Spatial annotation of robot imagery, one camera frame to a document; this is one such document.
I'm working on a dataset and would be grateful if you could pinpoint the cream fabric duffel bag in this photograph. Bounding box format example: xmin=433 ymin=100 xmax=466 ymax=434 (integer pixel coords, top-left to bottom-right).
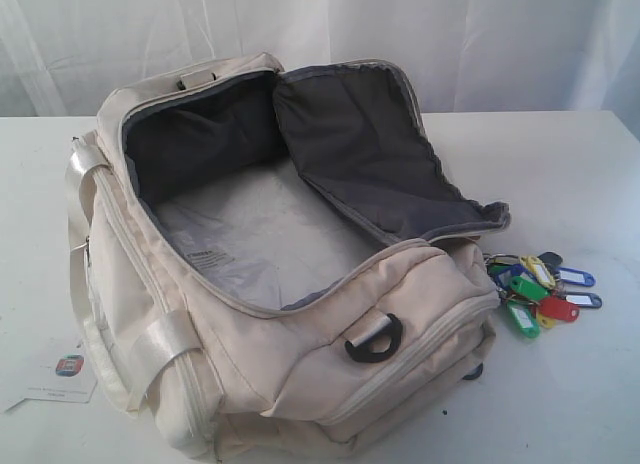
xmin=66 ymin=53 xmax=510 ymax=462

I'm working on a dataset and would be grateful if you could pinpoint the colourful key tag bunch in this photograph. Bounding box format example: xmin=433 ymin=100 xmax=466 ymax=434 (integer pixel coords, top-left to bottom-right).
xmin=484 ymin=251 xmax=603 ymax=339

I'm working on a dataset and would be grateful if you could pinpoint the black tape roll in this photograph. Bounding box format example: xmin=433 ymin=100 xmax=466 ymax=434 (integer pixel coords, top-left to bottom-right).
xmin=463 ymin=363 xmax=484 ymax=381

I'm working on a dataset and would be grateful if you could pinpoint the white paper card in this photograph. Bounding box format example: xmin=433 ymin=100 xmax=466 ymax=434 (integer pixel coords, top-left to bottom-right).
xmin=1 ymin=340 xmax=97 ymax=413

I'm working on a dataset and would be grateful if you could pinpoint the white curtain backdrop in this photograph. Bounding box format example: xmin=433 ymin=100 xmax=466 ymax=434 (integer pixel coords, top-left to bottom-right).
xmin=1 ymin=0 xmax=639 ymax=126

